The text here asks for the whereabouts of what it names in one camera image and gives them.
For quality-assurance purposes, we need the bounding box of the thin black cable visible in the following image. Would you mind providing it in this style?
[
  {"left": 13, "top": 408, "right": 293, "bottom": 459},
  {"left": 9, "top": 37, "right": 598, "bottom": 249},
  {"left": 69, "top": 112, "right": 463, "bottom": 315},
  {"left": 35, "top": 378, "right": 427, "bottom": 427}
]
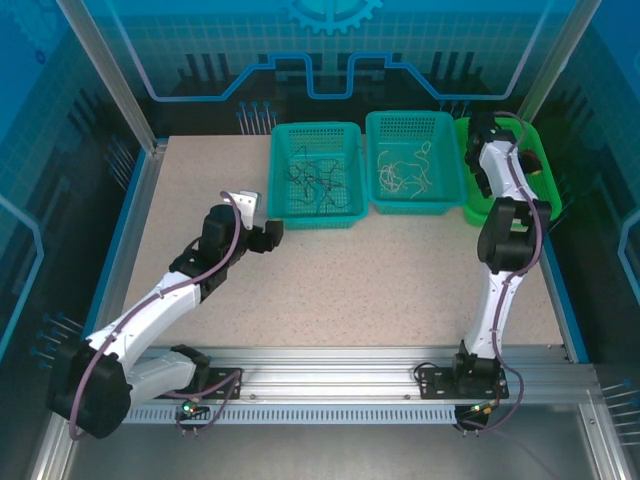
[{"left": 283, "top": 143, "right": 362, "bottom": 215}]

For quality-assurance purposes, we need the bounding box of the thin white cable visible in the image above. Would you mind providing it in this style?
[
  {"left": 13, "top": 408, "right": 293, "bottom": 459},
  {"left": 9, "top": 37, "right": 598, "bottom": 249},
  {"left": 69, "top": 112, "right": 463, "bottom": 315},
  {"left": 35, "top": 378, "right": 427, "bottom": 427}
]
[
  {"left": 405, "top": 141, "right": 434, "bottom": 194},
  {"left": 376, "top": 149, "right": 410, "bottom": 197}
]

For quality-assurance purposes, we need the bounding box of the green plastic basket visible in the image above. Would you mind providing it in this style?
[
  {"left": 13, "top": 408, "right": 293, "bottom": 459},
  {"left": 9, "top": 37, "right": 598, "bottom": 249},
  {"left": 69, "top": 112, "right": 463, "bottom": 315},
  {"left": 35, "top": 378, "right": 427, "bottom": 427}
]
[{"left": 453, "top": 116, "right": 564, "bottom": 227}]

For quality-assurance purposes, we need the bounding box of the teal plastic basket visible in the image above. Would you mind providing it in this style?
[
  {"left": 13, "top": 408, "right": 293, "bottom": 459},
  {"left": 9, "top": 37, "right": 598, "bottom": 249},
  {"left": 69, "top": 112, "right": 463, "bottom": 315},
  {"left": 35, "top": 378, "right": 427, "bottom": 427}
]
[
  {"left": 266, "top": 122, "right": 370, "bottom": 232},
  {"left": 364, "top": 110, "right": 468, "bottom": 217}
]

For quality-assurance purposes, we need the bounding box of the aluminium side beam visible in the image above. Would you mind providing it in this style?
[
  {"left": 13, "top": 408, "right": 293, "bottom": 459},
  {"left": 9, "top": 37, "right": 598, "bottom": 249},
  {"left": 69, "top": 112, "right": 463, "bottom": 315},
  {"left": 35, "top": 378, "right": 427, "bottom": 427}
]
[
  {"left": 529, "top": 224, "right": 591, "bottom": 364},
  {"left": 82, "top": 139, "right": 169, "bottom": 364}
]

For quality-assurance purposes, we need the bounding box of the grey metal shelf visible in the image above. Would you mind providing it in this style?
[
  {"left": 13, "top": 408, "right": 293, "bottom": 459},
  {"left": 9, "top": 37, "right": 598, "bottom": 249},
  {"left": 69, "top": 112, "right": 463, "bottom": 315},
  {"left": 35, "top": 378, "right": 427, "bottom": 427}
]
[{"left": 30, "top": 402, "right": 629, "bottom": 480}]

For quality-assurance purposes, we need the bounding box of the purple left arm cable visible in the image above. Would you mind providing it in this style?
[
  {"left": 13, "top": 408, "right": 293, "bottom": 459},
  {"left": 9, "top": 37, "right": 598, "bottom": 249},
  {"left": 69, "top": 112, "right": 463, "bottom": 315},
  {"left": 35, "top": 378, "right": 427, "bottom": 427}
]
[{"left": 68, "top": 189, "right": 242, "bottom": 442}]

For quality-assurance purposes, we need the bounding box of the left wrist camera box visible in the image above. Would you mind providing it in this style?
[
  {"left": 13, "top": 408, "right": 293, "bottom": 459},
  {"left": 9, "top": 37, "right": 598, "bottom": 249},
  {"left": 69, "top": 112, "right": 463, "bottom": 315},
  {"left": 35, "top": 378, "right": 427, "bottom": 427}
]
[{"left": 227, "top": 188, "right": 263, "bottom": 232}]

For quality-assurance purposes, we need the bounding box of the aluminium frame post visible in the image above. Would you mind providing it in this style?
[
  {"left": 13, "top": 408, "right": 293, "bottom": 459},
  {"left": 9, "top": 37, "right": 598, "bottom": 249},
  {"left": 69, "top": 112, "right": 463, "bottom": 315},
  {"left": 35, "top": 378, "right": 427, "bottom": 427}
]
[
  {"left": 514, "top": 0, "right": 604, "bottom": 124},
  {"left": 57, "top": 0, "right": 169, "bottom": 154}
]

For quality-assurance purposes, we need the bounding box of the aluminium mounting rail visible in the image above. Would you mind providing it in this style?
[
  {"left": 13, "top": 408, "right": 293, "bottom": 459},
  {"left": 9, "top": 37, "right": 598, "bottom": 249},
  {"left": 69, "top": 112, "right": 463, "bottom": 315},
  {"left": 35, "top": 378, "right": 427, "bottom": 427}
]
[{"left": 67, "top": 347, "right": 599, "bottom": 406}]

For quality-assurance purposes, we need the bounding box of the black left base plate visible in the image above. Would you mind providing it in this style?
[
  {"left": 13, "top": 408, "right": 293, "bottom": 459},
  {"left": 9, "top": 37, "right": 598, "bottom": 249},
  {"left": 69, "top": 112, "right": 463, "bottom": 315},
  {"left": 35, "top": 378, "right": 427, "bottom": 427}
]
[{"left": 152, "top": 367, "right": 245, "bottom": 400}]

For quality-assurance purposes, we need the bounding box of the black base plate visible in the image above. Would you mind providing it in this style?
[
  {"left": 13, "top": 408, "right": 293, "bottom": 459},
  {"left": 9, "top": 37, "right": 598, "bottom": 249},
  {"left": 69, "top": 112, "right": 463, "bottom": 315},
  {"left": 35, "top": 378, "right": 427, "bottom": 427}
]
[
  {"left": 414, "top": 364, "right": 510, "bottom": 400},
  {"left": 152, "top": 367, "right": 245, "bottom": 400}
]

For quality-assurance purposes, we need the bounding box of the slotted grey cable duct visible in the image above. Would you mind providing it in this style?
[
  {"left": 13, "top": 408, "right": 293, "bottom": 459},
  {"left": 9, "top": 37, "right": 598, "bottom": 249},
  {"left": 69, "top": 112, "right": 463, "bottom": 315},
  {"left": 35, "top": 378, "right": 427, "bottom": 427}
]
[{"left": 122, "top": 405, "right": 459, "bottom": 425}]

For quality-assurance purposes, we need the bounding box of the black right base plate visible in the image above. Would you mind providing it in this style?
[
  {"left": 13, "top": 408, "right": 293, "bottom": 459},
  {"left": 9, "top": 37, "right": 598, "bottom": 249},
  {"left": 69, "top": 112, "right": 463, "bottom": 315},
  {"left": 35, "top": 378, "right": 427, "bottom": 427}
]
[{"left": 414, "top": 364, "right": 510, "bottom": 400}]

